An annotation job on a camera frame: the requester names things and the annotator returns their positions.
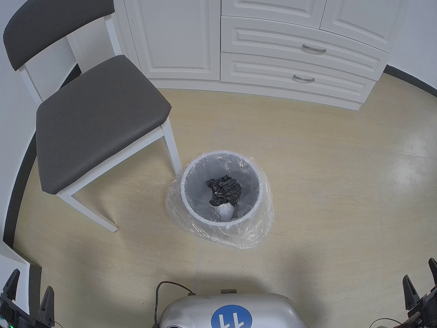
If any clear plastic bag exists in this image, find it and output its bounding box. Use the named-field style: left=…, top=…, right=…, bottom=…
left=165, top=150, right=274, bottom=250

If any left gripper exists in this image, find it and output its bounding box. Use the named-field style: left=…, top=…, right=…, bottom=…
left=0, top=269, right=55, bottom=328

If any black cable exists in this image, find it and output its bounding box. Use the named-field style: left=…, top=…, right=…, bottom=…
left=155, top=280, right=196, bottom=328

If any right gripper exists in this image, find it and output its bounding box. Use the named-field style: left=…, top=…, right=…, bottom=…
left=398, top=258, right=437, bottom=328

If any white chair with grey seat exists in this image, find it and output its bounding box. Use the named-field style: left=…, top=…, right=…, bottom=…
left=3, top=0, right=183, bottom=232

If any white paper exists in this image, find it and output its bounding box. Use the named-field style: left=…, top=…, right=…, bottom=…
left=214, top=202, right=236, bottom=222

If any white trash bin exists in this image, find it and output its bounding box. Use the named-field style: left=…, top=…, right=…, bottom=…
left=180, top=151, right=265, bottom=228

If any black plastic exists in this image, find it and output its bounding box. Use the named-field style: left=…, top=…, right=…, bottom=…
left=206, top=175, right=242, bottom=208

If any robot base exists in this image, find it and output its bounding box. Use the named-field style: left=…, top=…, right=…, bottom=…
left=160, top=288, right=308, bottom=328

